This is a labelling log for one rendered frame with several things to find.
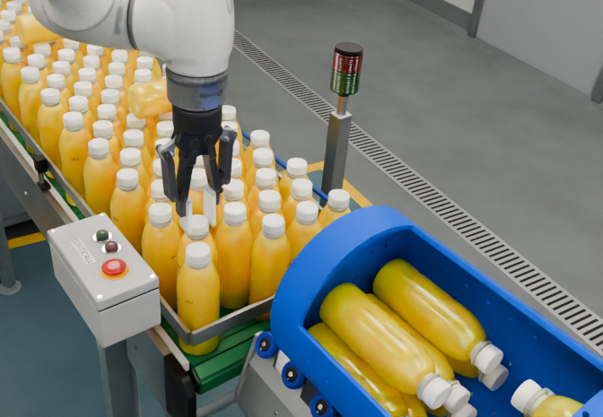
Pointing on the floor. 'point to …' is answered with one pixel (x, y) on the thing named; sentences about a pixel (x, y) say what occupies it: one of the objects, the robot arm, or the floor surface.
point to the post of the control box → (116, 379)
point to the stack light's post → (336, 152)
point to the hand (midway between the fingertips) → (197, 210)
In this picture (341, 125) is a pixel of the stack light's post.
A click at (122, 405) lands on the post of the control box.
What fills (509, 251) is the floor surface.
